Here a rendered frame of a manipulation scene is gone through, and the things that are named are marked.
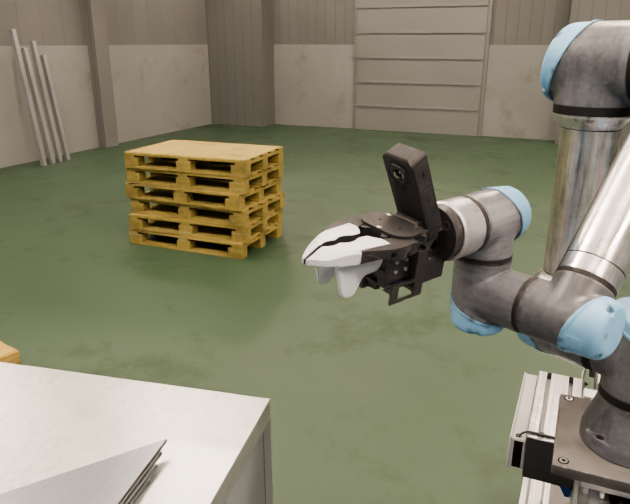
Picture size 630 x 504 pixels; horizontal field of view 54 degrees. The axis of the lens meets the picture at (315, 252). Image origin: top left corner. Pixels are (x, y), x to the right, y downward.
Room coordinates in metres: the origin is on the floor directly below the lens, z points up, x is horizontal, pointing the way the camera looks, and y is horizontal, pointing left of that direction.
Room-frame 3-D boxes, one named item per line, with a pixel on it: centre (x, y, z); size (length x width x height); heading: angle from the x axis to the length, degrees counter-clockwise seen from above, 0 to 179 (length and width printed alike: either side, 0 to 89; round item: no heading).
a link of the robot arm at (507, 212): (0.78, -0.23, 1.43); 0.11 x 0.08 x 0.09; 130
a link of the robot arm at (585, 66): (0.95, -0.42, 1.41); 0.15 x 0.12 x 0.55; 40
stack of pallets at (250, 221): (5.19, 0.93, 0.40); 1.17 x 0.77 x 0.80; 67
